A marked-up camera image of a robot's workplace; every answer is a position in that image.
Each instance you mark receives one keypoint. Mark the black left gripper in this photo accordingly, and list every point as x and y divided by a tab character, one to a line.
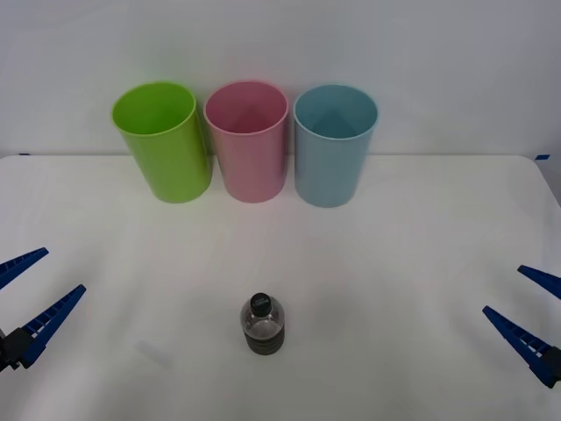
2	351

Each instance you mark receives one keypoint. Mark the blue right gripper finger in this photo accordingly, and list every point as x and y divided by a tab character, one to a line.
543	280
521	337

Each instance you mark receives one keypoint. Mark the small bottle with black cap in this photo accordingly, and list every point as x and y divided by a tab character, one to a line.
263	329

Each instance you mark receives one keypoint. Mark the yellow-green plastic waste bin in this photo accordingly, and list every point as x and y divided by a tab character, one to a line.
171	162

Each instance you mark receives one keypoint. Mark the pale blue plastic waste bin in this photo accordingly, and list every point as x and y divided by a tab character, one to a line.
326	171

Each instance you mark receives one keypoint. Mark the pink plastic waste bin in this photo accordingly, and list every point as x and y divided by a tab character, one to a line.
252	166

